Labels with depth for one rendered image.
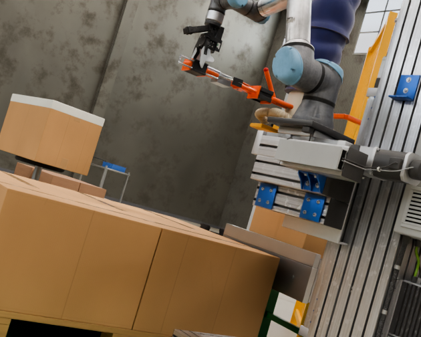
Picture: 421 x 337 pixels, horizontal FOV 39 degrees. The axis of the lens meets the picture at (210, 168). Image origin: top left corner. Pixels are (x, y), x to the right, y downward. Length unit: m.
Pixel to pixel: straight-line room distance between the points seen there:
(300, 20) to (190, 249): 0.96
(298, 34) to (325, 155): 0.50
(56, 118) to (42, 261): 1.91
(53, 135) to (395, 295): 2.57
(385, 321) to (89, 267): 1.02
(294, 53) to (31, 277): 1.16
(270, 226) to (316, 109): 0.95
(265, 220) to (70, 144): 1.60
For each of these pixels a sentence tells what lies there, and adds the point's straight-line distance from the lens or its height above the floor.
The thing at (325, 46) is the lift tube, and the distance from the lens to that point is 2.86.
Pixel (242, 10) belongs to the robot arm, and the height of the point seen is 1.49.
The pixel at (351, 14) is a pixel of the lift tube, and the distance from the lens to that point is 2.95.
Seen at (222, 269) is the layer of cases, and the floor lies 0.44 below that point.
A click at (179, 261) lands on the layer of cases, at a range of 2.37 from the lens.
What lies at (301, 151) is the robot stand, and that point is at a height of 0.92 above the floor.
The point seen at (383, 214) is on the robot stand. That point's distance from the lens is 2.01.
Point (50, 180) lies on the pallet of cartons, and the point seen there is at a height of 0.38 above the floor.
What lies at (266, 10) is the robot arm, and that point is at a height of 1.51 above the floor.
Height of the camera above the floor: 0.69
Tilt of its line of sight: 3 degrees up
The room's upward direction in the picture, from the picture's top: 17 degrees clockwise
